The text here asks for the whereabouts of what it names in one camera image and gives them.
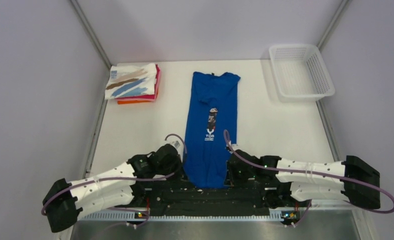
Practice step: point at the orange folded t shirt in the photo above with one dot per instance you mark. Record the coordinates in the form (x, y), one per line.
(125, 102)

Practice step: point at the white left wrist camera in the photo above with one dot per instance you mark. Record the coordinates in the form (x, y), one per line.
(176, 144)

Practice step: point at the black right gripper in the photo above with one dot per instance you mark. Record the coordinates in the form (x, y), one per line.
(231, 178)

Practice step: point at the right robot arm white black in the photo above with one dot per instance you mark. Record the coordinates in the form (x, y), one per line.
(301, 181)

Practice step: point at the white plastic basket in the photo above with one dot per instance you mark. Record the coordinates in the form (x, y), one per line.
(300, 73)

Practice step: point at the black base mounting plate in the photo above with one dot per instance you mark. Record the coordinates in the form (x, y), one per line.
(181, 198)

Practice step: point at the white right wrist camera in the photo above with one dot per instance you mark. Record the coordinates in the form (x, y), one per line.
(232, 147)

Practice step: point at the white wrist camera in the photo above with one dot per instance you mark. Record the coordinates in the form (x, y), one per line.
(232, 147)
(176, 144)

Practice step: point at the blue t shirt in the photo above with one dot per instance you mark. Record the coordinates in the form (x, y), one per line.
(213, 108)

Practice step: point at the white striped folded t shirt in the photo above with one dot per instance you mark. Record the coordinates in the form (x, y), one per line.
(131, 81)

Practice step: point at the white slotted cable duct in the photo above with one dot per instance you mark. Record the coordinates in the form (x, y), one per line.
(129, 216)

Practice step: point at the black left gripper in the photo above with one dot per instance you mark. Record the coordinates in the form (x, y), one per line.
(178, 161)

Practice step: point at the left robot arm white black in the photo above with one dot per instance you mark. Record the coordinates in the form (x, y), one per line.
(67, 202)

